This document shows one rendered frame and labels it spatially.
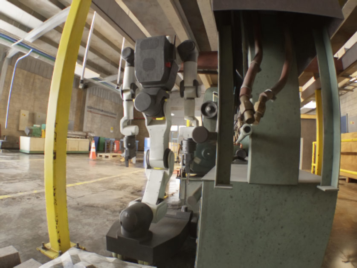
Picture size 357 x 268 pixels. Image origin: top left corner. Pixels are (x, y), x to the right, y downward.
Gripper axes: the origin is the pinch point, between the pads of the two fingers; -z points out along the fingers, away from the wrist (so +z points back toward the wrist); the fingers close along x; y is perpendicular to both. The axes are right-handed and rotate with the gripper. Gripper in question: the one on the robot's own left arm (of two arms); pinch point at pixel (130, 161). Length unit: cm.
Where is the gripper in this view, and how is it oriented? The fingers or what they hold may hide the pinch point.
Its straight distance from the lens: 151.6
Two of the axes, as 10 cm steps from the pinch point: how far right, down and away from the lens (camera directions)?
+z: -0.1, -9.9, -1.4
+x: 2.7, -1.3, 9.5
